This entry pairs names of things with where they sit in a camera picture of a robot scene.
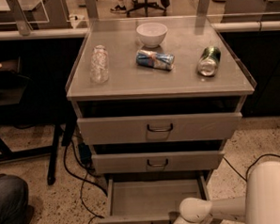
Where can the grey drawer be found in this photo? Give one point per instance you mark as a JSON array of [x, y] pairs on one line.
[[150, 201], [156, 161], [143, 129]]

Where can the blue crushed can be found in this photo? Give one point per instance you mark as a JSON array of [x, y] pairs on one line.
[[155, 60]]

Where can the black table frame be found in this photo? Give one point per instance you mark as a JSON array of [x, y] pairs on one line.
[[33, 93]]

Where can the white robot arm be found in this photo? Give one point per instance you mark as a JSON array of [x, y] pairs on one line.
[[260, 205]]

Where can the black office chair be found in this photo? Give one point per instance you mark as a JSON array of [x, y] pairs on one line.
[[146, 6]]

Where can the white bowl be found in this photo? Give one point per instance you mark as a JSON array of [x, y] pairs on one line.
[[151, 34]]

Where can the black power adapter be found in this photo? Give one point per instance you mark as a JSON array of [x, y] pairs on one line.
[[84, 153]]

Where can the clear plastic bottle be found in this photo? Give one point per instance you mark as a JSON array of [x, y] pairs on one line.
[[99, 71]]

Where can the brown shoe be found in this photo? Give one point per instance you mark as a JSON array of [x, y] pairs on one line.
[[29, 214]]

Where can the green soda can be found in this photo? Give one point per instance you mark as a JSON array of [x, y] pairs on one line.
[[208, 63]]

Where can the grey drawer cabinet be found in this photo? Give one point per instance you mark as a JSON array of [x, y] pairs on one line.
[[133, 90]]

